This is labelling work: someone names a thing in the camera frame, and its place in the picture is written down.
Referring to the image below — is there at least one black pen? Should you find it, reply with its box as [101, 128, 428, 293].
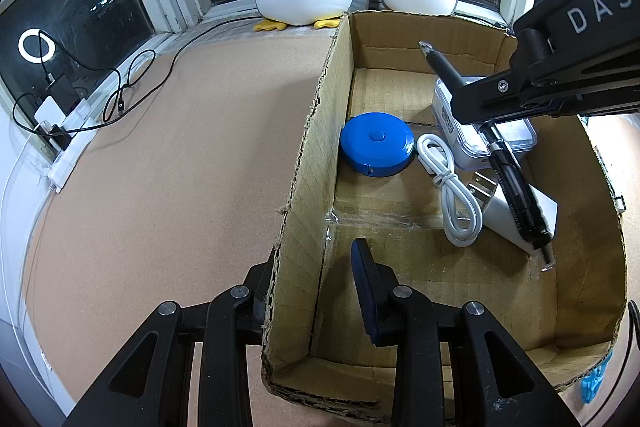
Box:
[419, 41, 557, 273]

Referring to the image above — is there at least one blue clothespin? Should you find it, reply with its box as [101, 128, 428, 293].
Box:
[580, 349, 615, 404]

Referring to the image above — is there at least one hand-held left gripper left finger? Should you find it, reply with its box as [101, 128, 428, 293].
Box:
[62, 247, 281, 427]

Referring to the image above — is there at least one white power adapter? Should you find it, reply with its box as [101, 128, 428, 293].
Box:
[34, 94, 68, 122]

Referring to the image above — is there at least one white charging cable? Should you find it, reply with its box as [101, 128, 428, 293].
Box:
[416, 133, 485, 248]

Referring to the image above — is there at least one white wall charger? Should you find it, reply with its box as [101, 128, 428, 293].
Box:
[467, 172, 559, 253]

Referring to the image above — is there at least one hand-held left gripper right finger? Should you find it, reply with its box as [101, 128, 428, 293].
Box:
[350, 238, 581, 427]

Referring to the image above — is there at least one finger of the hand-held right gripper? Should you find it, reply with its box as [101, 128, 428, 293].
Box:
[452, 54, 640, 125]

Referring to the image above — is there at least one white power strip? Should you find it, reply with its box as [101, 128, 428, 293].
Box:
[47, 94, 101, 194]

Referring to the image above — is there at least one black power cable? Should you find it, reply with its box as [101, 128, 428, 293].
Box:
[12, 14, 266, 138]

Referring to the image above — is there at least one cardboard box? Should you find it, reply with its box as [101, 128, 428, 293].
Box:
[261, 10, 628, 425]

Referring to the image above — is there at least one black power adapter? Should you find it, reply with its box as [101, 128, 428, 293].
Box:
[44, 74, 76, 98]

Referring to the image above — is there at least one clear plastic case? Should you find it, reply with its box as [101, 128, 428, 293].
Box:
[432, 77, 538, 171]

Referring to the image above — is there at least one blue round tape measure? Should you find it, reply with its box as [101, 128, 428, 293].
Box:
[340, 113, 416, 178]

